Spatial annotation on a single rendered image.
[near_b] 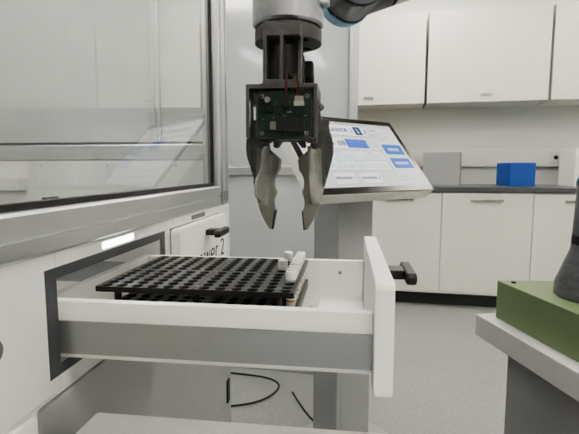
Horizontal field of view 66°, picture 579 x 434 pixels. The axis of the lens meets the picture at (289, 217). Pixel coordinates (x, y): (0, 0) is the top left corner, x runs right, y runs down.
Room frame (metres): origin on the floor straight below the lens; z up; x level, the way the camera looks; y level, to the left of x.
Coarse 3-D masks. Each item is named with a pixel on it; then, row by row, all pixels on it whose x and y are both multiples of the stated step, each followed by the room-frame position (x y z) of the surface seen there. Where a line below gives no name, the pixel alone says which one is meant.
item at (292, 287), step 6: (306, 264) 0.60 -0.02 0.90; (300, 270) 0.56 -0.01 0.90; (300, 276) 0.53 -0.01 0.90; (282, 282) 0.50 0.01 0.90; (288, 282) 0.50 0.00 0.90; (294, 282) 0.50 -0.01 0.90; (282, 288) 0.47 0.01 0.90; (288, 288) 0.49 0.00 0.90; (294, 288) 0.47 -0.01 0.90; (282, 294) 0.46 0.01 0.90; (288, 294) 0.46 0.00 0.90; (294, 294) 0.46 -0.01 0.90
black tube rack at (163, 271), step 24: (144, 264) 0.60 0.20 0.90; (168, 264) 0.60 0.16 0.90; (192, 264) 0.60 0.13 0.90; (216, 264) 0.60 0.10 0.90; (240, 264) 0.60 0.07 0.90; (264, 264) 0.60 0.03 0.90; (288, 264) 0.60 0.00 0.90; (96, 288) 0.49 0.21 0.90; (120, 288) 0.48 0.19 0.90; (144, 288) 0.48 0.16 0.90; (168, 288) 0.47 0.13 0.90; (192, 288) 0.47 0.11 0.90; (216, 288) 0.48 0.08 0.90; (240, 288) 0.48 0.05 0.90; (264, 288) 0.47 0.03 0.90
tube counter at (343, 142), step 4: (336, 140) 1.41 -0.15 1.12; (340, 140) 1.42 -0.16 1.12; (344, 140) 1.43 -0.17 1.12; (348, 140) 1.44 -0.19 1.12; (352, 140) 1.45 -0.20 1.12; (356, 140) 1.47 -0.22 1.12; (360, 140) 1.48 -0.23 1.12; (364, 140) 1.49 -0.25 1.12; (368, 140) 1.50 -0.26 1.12; (372, 140) 1.52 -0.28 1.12; (340, 144) 1.41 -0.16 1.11; (344, 144) 1.42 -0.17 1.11; (348, 144) 1.43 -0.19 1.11; (352, 144) 1.44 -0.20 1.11; (356, 144) 1.45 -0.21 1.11; (360, 144) 1.46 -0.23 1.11; (364, 144) 1.48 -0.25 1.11; (368, 144) 1.49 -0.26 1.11; (372, 144) 1.50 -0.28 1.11; (376, 144) 1.51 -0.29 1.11; (356, 148) 1.43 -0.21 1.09; (360, 148) 1.45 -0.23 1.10; (364, 148) 1.46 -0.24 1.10; (368, 148) 1.47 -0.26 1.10; (372, 148) 1.48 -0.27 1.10; (376, 148) 1.49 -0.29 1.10
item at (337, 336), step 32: (192, 256) 0.69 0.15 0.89; (64, 288) 0.50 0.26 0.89; (320, 288) 0.66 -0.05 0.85; (352, 288) 0.65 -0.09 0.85; (64, 320) 0.45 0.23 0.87; (96, 320) 0.44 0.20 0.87; (128, 320) 0.44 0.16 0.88; (160, 320) 0.44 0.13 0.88; (192, 320) 0.43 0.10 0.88; (224, 320) 0.43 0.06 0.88; (256, 320) 0.42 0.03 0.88; (288, 320) 0.42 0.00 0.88; (320, 320) 0.42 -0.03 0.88; (352, 320) 0.41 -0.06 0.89; (64, 352) 0.45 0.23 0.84; (96, 352) 0.44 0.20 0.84; (128, 352) 0.44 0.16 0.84; (160, 352) 0.43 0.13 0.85; (192, 352) 0.43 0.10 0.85; (224, 352) 0.42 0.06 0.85; (256, 352) 0.42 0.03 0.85; (288, 352) 0.42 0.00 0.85; (320, 352) 0.41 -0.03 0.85; (352, 352) 0.41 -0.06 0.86
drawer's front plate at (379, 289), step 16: (368, 240) 0.63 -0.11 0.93; (368, 256) 0.53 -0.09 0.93; (368, 272) 0.52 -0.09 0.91; (384, 272) 0.43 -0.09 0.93; (368, 288) 0.51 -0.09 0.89; (384, 288) 0.39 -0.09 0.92; (368, 304) 0.51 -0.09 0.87; (384, 304) 0.39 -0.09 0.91; (384, 320) 0.39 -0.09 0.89; (384, 336) 0.39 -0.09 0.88; (384, 352) 0.39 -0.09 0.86; (384, 368) 0.39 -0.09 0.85; (384, 384) 0.39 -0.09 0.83
